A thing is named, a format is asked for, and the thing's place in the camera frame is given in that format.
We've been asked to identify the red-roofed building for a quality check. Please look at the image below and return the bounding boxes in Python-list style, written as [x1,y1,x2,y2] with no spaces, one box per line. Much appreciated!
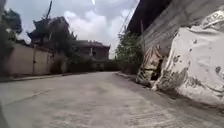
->
[77,39,112,63]

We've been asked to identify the green roadside bush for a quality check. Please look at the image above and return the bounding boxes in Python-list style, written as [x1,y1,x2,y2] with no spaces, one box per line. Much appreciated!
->
[114,29,145,75]

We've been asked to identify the dark hedge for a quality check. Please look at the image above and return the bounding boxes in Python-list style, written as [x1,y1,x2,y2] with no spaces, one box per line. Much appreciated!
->
[49,53,118,74]

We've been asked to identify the tan tarpaulin sheet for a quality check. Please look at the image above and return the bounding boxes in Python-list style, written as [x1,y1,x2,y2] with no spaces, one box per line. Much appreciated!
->
[134,44,165,88]

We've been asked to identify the grey concrete road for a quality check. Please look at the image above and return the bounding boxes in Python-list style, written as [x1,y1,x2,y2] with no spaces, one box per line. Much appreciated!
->
[0,70,224,128]

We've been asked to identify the dark multi-storey building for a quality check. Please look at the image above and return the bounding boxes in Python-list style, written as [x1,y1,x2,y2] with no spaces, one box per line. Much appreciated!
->
[27,15,76,56]

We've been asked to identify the grey concrete block building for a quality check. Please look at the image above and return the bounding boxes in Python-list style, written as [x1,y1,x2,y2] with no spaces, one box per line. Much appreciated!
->
[126,0,224,73]

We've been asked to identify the dark kerb strip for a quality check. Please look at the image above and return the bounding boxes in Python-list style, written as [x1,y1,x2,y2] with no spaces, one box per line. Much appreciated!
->
[0,71,91,84]

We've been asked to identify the white tarpaulin sheet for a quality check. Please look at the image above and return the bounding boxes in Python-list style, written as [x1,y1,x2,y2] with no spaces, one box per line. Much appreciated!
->
[152,9,224,108]

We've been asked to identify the stained beige boundary wall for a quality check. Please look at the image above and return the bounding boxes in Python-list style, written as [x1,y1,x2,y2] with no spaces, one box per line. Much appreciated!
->
[4,42,56,77]

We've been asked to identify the dark trees behind wall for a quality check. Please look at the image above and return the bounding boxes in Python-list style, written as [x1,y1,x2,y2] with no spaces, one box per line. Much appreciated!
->
[0,8,24,78]

